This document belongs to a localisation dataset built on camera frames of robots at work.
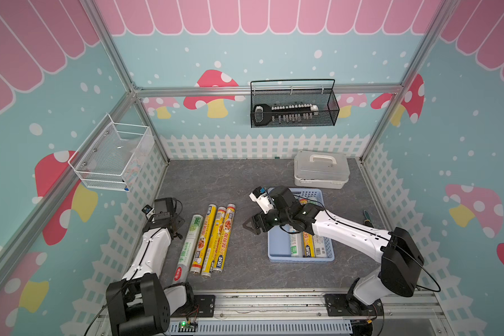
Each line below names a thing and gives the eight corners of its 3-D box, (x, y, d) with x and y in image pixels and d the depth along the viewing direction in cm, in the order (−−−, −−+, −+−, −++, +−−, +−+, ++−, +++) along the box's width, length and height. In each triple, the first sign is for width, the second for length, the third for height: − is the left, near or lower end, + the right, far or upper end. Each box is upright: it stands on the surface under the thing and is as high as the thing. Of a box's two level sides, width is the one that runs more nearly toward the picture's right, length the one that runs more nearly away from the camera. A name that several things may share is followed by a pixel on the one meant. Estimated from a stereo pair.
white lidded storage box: (295, 191, 109) (298, 175, 99) (290, 157, 125) (293, 140, 115) (344, 191, 109) (353, 175, 99) (333, 157, 125) (340, 140, 115)
